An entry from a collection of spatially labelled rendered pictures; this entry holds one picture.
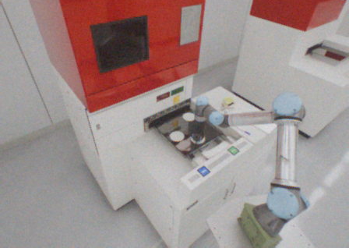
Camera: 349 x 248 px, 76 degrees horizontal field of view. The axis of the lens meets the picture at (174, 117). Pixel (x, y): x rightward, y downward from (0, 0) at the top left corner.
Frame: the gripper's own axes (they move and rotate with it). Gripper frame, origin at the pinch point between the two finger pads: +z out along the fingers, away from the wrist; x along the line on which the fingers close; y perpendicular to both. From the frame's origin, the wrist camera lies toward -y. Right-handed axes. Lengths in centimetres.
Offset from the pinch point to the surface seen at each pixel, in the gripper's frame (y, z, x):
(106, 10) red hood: -12, -82, 46
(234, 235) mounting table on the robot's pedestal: -48, 9, -32
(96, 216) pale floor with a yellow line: -31, 91, 77
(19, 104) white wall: 33, 41, 201
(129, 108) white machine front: -3, -21, 46
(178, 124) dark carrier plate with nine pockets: 15.9, 1.4, 16.8
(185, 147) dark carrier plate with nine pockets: -4.5, 1.4, 6.0
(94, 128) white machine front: -23, -16, 60
